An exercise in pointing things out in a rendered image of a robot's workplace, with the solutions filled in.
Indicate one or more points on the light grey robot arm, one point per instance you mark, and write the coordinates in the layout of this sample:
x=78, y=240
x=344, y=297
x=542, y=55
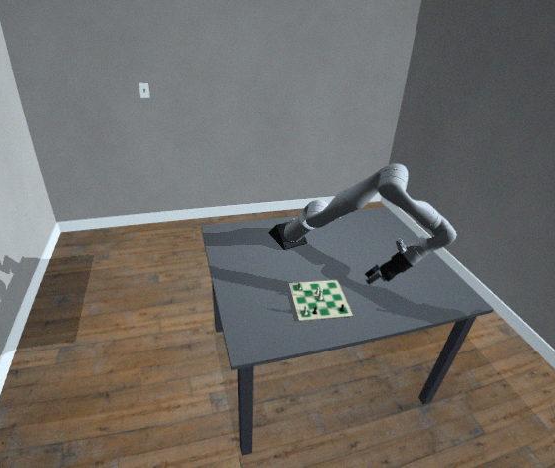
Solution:
x=390, y=182

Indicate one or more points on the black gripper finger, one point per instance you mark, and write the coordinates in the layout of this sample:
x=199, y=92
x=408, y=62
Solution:
x=373, y=271
x=374, y=278

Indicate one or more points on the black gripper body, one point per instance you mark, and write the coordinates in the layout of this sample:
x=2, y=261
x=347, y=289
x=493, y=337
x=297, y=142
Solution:
x=402, y=262

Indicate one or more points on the green and cream chessboard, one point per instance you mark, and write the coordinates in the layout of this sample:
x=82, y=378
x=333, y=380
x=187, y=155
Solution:
x=327, y=308

